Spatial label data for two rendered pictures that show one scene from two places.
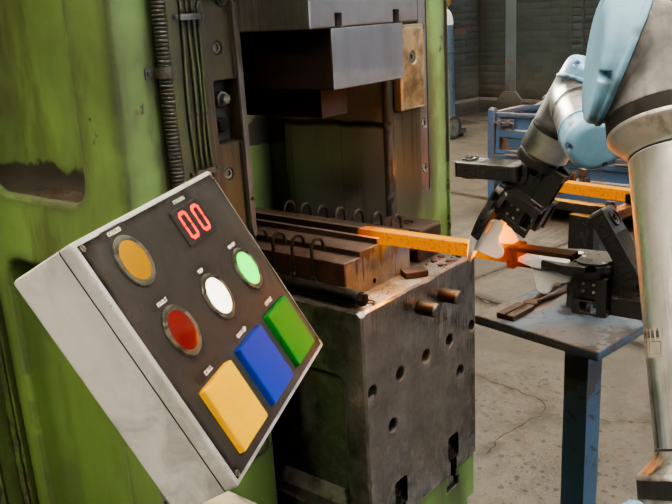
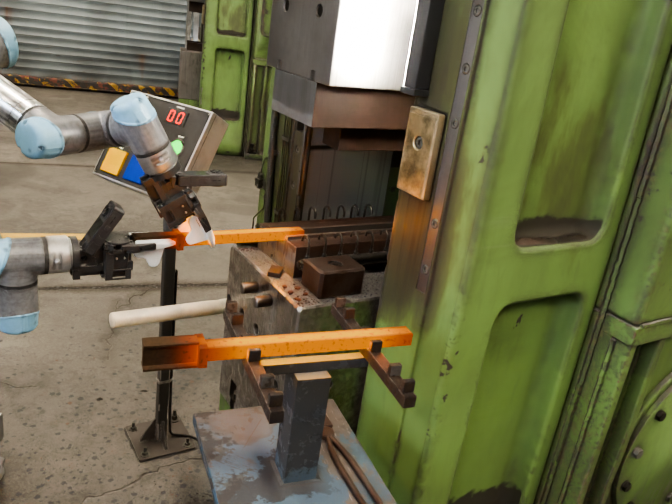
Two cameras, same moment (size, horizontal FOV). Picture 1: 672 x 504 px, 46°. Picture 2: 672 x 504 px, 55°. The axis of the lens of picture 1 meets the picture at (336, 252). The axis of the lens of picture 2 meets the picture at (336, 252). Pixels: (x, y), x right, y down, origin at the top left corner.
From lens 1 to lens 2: 240 cm
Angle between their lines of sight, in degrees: 99
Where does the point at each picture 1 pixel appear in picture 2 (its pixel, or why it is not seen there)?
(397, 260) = (286, 260)
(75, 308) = not seen: hidden behind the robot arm
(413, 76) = (414, 162)
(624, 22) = not seen: outside the picture
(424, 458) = (246, 398)
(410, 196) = (401, 279)
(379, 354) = (234, 281)
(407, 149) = (408, 233)
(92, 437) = not seen: hidden behind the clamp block
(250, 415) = (111, 167)
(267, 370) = (132, 169)
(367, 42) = (292, 87)
